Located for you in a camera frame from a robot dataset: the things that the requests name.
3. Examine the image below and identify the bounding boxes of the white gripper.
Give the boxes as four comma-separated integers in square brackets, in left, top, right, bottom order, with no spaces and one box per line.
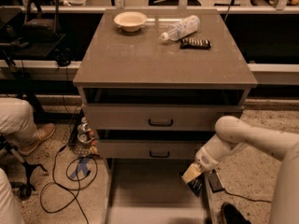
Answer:
[181,148,219,184]

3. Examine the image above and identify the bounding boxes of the blue rxbar blueberry bar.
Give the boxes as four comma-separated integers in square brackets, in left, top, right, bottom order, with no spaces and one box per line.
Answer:
[188,175,203,197]

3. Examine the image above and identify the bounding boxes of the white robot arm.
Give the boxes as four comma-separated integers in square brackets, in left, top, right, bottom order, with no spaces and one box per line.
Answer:
[181,116,299,224]

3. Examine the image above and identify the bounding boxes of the open grey bottom drawer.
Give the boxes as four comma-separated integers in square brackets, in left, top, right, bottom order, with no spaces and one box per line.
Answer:
[105,159,217,224]

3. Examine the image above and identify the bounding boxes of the grey middle drawer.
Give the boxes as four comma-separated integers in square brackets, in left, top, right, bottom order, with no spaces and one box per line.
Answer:
[96,140,205,160]

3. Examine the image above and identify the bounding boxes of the grey drawer cabinet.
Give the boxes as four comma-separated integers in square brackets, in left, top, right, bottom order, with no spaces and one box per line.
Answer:
[74,8,257,224]

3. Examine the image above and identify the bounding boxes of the grey top drawer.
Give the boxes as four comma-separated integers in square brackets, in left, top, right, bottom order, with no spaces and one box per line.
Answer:
[82,104,243,131]

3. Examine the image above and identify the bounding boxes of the black power adapter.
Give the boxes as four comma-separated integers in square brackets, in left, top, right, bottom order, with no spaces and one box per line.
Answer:
[207,170,225,193]

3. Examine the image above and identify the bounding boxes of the black shoe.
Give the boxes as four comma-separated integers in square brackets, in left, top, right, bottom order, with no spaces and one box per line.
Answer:
[221,203,251,224]

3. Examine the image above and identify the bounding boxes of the cans beside cabinet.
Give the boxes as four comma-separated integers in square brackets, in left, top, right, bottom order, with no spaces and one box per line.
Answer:
[77,117,95,145]

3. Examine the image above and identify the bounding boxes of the dark brown snack bar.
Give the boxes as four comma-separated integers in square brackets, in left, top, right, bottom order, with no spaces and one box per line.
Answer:
[180,38,211,49]

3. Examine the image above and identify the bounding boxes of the clear plastic water bottle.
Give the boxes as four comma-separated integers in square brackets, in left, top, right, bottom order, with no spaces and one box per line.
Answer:
[160,15,200,41]

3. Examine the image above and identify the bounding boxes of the tan shoe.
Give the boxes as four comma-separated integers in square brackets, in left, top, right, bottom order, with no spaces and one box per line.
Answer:
[20,123,55,156]

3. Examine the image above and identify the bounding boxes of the white ceramic bowl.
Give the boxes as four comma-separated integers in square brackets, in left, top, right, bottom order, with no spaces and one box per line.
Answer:
[114,11,147,32]

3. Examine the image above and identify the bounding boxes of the black tripod stand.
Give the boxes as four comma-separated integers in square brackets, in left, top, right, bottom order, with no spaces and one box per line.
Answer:
[0,135,49,201]

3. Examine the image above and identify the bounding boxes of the person leg beige trousers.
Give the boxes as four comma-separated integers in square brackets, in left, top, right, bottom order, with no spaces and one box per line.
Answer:
[0,98,37,146]

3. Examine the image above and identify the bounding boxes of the black bag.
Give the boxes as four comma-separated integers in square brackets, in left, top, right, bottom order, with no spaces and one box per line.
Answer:
[22,0,59,42]

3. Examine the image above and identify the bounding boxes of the black power adapter cable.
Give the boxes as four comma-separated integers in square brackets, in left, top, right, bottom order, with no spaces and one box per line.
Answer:
[221,189,273,203]

